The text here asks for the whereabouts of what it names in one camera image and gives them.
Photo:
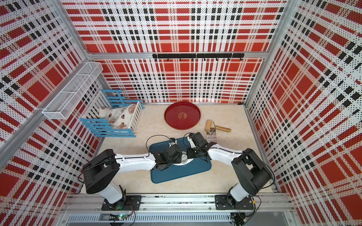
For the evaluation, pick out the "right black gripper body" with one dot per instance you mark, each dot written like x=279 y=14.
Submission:
x=193 y=153

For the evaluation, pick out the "green circuit board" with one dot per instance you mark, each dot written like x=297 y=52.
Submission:
x=118 y=217

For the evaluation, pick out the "black wall hook rail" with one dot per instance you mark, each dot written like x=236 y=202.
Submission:
x=198 y=55

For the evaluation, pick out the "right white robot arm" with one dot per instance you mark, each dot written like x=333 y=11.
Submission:
x=253 y=174

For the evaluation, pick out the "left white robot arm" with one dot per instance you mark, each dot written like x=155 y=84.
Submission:
x=99 y=173

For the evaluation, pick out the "blue white toy crib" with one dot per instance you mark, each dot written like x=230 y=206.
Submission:
x=111 y=98

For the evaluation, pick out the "round red tray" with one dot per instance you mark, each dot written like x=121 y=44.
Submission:
x=182 y=115

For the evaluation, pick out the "teal plastic tray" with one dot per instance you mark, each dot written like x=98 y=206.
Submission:
x=193 y=167

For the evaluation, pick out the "white dough piece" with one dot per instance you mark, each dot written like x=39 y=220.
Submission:
x=181 y=164

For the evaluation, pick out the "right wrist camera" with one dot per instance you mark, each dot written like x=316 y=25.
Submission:
x=191 y=140

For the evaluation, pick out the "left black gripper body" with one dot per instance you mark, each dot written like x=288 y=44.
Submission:
x=177 y=160

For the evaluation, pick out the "white wire mesh basket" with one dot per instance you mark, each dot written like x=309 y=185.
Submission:
x=64 y=103

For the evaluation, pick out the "baby doll in crib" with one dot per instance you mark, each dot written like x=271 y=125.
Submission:
x=118 y=118

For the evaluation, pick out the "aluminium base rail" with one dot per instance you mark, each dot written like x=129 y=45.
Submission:
x=264 y=209

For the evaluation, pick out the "wooden rolling pin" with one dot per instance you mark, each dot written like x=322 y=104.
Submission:
x=211 y=127

